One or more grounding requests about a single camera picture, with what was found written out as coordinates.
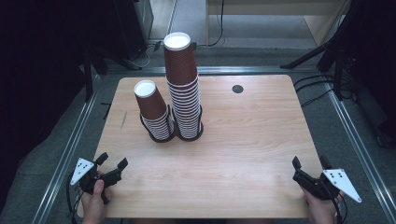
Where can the black floor tape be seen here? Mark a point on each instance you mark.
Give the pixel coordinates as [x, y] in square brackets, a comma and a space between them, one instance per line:
[107, 110]

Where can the dark round table grommet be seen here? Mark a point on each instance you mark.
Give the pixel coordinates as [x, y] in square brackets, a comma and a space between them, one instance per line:
[237, 89]

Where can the dark computer tower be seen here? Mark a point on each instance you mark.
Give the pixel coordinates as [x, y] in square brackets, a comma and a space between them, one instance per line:
[137, 28]

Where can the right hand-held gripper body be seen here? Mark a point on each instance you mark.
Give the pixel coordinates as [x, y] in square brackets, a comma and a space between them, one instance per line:
[314, 186]

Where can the black tripod stand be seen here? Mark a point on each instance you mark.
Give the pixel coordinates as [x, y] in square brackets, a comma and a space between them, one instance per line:
[327, 46]

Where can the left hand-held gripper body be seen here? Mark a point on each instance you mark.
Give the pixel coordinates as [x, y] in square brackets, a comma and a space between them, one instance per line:
[88, 177]

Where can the person's left hand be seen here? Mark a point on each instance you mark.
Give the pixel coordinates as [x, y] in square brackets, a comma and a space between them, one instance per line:
[93, 207]

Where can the metal floor rail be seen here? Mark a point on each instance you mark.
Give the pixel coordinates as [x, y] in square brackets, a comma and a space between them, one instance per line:
[63, 161]
[358, 146]

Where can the light wooden furniture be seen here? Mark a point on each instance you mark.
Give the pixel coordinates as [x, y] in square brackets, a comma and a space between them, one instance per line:
[274, 6]

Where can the person's right hand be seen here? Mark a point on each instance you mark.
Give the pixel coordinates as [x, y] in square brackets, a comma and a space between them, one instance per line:
[322, 211]

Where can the tall stack of brown cups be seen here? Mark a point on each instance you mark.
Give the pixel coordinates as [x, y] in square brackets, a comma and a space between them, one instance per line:
[186, 109]

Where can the brown paper cup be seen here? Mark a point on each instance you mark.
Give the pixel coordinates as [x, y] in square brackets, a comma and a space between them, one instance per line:
[180, 62]

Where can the short stack of brown cups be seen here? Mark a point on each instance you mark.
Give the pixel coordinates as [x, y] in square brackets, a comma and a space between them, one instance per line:
[154, 112]

